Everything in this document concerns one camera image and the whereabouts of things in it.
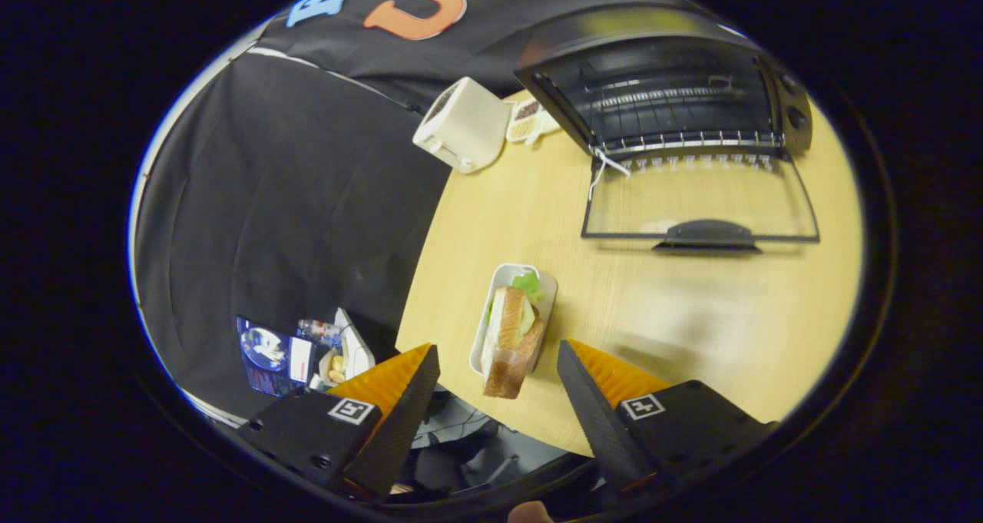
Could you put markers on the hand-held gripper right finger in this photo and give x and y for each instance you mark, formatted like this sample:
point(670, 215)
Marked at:
point(595, 415)

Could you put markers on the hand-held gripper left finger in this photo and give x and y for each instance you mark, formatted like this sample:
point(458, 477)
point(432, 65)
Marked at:
point(399, 423)

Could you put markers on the toast sandwich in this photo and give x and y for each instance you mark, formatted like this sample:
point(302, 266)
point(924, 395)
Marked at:
point(511, 331)

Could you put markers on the black toaster oven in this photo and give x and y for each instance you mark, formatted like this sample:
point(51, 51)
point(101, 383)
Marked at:
point(706, 235)

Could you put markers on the white rectangular food tray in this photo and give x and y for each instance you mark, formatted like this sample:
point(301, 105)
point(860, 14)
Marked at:
point(501, 276)

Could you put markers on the white pop-up toaster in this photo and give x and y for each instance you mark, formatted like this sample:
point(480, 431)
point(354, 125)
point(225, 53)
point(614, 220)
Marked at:
point(465, 124)

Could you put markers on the dark cloth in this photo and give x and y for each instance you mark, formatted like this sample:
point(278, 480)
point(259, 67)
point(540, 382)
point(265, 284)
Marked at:
point(461, 461)

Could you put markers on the blue printed box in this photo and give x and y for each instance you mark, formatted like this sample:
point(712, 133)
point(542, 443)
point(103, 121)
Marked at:
point(265, 354)

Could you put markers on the small dish of grains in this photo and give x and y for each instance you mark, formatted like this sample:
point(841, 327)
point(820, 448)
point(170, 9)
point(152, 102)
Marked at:
point(526, 122)

